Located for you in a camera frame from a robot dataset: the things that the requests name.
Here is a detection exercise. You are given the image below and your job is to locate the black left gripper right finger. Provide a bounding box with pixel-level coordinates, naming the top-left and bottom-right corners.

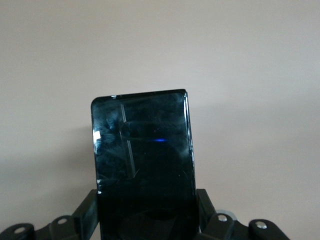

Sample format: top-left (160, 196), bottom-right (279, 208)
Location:
top-left (196, 187), bottom-right (292, 240)

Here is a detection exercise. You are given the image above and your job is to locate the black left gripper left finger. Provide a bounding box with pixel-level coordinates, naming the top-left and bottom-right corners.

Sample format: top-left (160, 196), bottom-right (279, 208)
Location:
top-left (0, 188), bottom-right (101, 240)

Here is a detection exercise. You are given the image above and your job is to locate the black bar smartphone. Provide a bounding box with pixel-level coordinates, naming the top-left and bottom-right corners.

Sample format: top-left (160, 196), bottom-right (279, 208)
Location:
top-left (90, 88), bottom-right (201, 240)

